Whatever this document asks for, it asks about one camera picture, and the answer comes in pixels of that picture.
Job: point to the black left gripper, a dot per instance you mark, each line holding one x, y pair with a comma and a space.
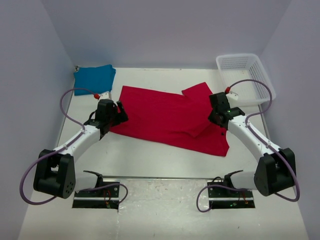
123, 116

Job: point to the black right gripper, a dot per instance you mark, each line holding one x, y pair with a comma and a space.
211, 118

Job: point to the red t shirt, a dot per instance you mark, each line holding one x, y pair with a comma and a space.
179, 120

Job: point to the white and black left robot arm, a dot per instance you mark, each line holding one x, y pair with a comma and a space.
55, 173

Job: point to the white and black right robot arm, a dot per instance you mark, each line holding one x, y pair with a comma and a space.
276, 166

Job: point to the folded blue t shirt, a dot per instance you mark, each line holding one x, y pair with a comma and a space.
95, 79

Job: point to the white perforated plastic basket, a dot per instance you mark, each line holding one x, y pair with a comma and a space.
246, 76

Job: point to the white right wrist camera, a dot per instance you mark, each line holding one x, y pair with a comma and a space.
232, 96

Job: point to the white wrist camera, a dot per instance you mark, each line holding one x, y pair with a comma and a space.
232, 96
105, 95

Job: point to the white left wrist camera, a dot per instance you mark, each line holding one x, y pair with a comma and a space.
105, 95

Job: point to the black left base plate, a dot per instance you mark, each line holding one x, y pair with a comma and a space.
107, 198

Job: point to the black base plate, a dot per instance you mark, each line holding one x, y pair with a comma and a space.
107, 198
220, 198

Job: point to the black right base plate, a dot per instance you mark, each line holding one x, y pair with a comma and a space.
220, 198

